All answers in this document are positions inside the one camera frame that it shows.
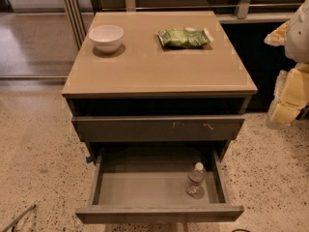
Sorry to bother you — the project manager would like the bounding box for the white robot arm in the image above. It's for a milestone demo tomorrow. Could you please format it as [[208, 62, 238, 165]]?
[[264, 0, 309, 130]]

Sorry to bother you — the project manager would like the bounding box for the green snack bag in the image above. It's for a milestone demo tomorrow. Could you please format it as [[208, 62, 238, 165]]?
[[157, 27, 213, 49]]

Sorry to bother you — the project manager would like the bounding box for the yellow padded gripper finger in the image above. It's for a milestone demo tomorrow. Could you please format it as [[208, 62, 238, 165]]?
[[269, 63, 309, 125], [264, 21, 290, 46]]

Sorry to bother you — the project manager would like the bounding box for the clear plastic water bottle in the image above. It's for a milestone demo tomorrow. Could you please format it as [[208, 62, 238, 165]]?
[[184, 162, 205, 199]]

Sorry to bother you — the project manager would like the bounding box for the blue tape piece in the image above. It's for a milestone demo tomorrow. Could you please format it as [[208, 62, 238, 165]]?
[[86, 157, 93, 163]]

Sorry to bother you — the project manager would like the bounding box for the white ceramic bowl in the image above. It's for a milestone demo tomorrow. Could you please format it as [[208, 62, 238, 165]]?
[[89, 25, 124, 53]]

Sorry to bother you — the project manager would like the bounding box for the open grey middle drawer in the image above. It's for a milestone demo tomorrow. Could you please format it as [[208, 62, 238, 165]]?
[[76, 146, 244, 224]]

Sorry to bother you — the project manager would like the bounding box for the grey drawer cabinet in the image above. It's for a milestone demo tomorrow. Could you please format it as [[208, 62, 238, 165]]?
[[61, 11, 259, 232]]

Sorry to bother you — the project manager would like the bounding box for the grey metal rod on floor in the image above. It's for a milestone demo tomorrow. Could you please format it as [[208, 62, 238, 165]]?
[[1, 204, 36, 232]]

